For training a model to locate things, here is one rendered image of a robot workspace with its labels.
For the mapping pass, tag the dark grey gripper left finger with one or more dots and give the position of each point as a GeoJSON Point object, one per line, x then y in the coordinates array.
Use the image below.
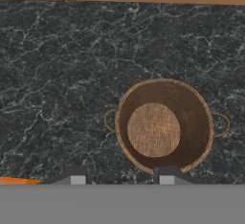
{"type": "Point", "coordinates": [76, 174]}

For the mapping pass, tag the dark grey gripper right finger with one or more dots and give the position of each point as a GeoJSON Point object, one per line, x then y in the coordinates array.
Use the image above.
{"type": "Point", "coordinates": [167, 173]}

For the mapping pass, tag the brown woven basket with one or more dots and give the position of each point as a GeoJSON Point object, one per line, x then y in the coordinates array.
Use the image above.
{"type": "Point", "coordinates": [162, 125]}

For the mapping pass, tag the orange carrot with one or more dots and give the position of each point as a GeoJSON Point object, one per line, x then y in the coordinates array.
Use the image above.
{"type": "Point", "coordinates": [17, 180]}

